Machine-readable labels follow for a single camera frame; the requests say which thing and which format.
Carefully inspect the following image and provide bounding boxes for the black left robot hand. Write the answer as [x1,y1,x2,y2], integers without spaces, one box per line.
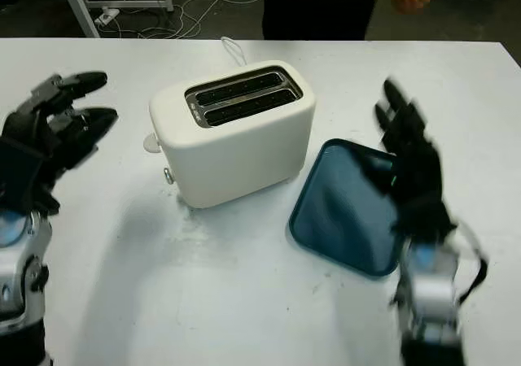
[0,71,120,217]

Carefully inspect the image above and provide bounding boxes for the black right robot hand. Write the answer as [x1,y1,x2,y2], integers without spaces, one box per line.
[366,76,458,244]

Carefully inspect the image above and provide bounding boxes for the person in beige hoodie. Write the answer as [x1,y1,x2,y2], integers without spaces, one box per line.
[262,0,431,41]

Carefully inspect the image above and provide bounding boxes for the white two-slot toaster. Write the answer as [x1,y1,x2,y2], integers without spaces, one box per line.
[142,59,317,210]

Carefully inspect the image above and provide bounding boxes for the blue plastic tray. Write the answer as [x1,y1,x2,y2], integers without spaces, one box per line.
[287,137,402,281]

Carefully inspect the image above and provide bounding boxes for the white power strip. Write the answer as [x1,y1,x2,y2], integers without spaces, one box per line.
[94,8,120,26]

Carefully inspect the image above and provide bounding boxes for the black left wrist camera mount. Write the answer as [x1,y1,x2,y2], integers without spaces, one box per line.
[0,137,44,211]

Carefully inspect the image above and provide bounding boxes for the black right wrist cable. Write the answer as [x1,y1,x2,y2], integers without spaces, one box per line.
[451,219,492,306]

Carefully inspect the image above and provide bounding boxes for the white metal desk frame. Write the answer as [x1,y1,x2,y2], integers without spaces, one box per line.
[0,0,174,38]

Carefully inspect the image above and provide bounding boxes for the white toaster power cable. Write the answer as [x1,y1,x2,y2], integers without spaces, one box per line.
[221,36,249,66]

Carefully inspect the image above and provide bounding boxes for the white floor cables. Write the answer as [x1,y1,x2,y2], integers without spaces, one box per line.
[109,0,265,40]

